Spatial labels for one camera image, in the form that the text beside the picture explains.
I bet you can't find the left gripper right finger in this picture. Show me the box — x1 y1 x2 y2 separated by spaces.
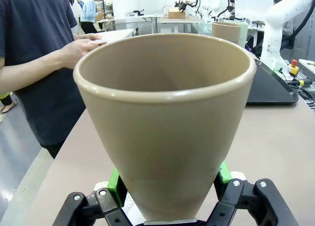
206 161 300 226

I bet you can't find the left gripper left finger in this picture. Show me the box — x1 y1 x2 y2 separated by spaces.
53 166 135 226

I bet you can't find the white scalloped coaster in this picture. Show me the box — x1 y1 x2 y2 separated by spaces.
94 171 247 223

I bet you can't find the brown tall cup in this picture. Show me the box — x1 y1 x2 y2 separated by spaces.
73 33 257 223
211 21 242 46

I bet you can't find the pale green tall cup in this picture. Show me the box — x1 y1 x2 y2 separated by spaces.
237 23 250 50

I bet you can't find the person's right forearm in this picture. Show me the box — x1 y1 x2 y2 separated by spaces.
0 42 74 94

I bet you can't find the person's right hand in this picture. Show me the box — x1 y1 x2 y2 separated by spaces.
60 38 104 69

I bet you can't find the person's left hand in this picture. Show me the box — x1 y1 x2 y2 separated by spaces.
83 33 103 41

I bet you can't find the black plastic tray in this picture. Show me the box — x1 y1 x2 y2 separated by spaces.
246 58 300 106

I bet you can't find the person in navy t-shirt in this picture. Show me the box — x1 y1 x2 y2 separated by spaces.
0 0 87 160

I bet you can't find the yellow emergency stop button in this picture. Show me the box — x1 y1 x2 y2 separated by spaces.
287 59 300 77

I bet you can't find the white table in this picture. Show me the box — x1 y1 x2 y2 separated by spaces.
99 28 135 43

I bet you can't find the white panel board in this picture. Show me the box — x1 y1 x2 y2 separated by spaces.
235 0 274 18

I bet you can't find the man in light blue shirt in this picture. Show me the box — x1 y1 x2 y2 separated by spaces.
80 0 100 35

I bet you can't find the open cardboard box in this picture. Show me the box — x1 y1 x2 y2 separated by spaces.
168 8 187 20

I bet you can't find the background person in white top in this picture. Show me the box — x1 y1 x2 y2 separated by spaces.
65 0 82 25

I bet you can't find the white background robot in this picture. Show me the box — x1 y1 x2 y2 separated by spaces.
189 0 237 18

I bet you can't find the black cable bundle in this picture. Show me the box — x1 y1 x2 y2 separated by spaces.
285 77 315 109

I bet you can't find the black braided cable sleeve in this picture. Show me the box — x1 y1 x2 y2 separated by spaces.
280 0 315 50

